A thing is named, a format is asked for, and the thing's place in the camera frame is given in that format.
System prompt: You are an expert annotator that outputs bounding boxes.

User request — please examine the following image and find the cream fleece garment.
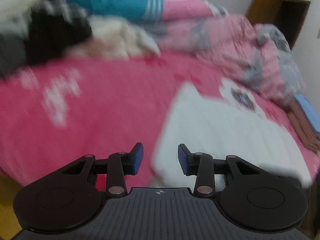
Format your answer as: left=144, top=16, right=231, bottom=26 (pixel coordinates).
left=67, top=15, right=160, bottom=59

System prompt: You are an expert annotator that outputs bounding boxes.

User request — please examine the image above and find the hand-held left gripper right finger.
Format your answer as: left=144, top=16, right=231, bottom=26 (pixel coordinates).
left=177, top=144, right=263, bottom=197

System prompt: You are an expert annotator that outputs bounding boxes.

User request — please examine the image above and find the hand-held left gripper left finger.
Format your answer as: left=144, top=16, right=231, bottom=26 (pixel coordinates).
left=61, top=142, right=144, bottom=197

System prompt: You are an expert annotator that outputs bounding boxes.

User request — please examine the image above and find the pink floral blanket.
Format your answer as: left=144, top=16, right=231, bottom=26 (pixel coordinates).
left=0, top=52, right=320, bottom=188

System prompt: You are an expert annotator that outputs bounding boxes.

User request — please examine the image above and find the wooden door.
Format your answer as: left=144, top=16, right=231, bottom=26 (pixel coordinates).
left=246, top=0, right=312, bottom=52

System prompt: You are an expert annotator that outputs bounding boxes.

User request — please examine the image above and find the plaid garment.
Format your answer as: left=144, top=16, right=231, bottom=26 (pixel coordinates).
left=32, top=0, right=88, bottom=23

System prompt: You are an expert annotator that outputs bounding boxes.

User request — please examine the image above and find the pink grey quilt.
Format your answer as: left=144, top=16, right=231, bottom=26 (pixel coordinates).
left=155, top=0, right=307, bottom=108

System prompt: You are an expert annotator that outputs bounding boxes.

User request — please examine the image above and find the white sweatshirt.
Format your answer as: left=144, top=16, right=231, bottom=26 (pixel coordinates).
left=151, top=83, right=313, bottom=188

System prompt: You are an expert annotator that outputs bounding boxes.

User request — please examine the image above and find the black garment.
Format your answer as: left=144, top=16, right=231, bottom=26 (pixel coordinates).
left=0, top=10, right=93, bottom=78

